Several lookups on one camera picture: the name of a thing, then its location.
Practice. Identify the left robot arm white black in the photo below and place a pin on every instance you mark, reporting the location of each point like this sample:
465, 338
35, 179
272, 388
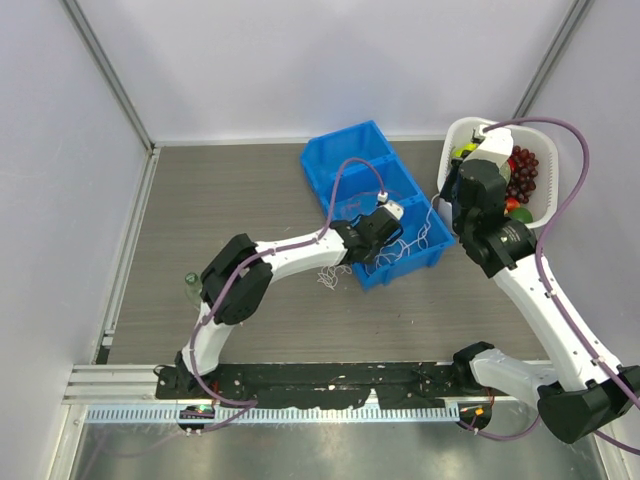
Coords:
235, 282

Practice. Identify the clear glass bottle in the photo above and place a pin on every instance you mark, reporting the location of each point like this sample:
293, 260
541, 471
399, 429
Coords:
193, 288

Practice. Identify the green lime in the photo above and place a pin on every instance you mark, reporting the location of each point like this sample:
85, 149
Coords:
521, 214

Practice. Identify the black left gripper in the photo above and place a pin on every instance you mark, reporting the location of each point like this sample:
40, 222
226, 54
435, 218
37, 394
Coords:
380, 245

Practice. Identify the dark red grape bunch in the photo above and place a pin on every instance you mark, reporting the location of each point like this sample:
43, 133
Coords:
523, 165

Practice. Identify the white fruit basket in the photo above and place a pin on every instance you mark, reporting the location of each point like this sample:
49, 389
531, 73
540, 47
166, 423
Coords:
544, 200

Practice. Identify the green yellow pear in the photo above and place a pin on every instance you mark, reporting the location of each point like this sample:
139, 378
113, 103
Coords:
463, 151

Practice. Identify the perforated cable duct strip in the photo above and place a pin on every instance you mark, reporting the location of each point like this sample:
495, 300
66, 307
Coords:
156, 414

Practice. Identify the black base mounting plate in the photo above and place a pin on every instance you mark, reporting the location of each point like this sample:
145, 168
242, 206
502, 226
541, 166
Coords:
327, 386

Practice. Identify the blue three-compartment bin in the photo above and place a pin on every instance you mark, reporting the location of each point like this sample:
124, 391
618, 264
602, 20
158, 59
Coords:
349, 167

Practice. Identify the red yellow cherries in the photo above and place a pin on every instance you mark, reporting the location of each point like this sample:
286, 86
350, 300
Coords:
511, 205

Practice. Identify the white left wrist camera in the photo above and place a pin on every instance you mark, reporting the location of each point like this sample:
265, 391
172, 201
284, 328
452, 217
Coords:
393, 208

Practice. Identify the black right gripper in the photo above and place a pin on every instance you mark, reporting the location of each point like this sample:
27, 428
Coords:
446, 192

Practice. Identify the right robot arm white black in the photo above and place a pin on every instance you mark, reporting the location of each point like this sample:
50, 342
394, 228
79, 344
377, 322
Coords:
586, 387

